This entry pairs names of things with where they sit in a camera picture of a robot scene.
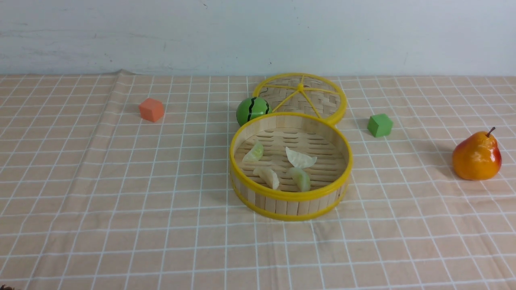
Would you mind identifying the green dumpling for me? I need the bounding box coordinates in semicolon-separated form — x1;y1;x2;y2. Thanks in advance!
288;167;311;192
242;141;264;163

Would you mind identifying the white dumpling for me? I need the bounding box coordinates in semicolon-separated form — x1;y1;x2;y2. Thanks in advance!
285;147;317;169
253;166;280;190

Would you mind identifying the bamboo steamer tray yellow rim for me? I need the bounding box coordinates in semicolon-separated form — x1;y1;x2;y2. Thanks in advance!
229;112;354;222

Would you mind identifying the bamboo steamer lid yellow rim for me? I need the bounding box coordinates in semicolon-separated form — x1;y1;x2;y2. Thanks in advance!
252;72;347;125

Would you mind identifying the green watermelon ball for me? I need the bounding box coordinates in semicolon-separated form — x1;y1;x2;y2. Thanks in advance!
236;97;272;126

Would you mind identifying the orange foam cube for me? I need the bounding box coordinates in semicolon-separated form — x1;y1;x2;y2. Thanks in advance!
138;98;165;122

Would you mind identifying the green foam cube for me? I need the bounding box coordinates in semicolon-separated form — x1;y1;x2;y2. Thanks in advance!
367;113;394;138

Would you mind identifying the beige checked tablecloth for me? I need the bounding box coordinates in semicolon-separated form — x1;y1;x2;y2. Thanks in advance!
0;72;516;290

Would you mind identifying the orange yellow pear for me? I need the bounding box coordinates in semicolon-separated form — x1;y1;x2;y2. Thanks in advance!
452;126;502;180

